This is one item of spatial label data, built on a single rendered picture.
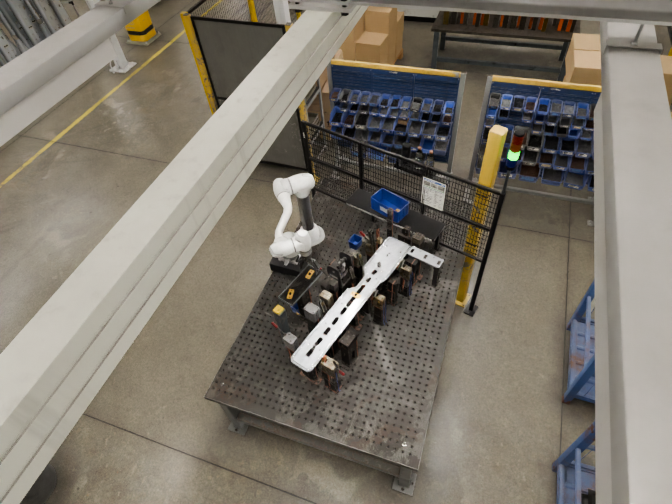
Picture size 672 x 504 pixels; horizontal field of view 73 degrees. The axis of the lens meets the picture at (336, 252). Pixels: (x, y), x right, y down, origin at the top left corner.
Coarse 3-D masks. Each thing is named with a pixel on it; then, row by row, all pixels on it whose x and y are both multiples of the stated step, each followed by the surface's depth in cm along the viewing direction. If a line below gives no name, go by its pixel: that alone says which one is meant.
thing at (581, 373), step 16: (592, 288) 376; (576, 320) 412; (592, 320) 410; (576, 336) 404; (592, 336) 403; (576, 352) 395; (592, 352) 393; (576, 368) 386; (592, 368) 334; (576, 384) 356; (592, 384) 376; (592, 400) 366
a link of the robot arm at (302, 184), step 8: (296, 176) 347; (304, 176) 347; (312, 176) 350; (296, 184) 345; (304, 184) 346; (312, 184) 350; (296, 192) 349; (304, 192) 351; (304, 200) 360; (304, 208) 366; (304, 216) 373; (312, 216) 380; (304, 224) 380; (312, 224) 383; (312, 232) 386; (320, 232) 393; (312, 240) 391; (320, 240) 395
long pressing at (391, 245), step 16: (384, 256) 372; (400, 256) 371; (368, 272) 363; (384, 272) 362; (352, 288) 354; (368, 288) 353; (336, 304) 345; (352, 304) 344; (320, 336) 329; (336, 336) 328; (304, 352) 321; (320, 352) 320; (304, 368) 314
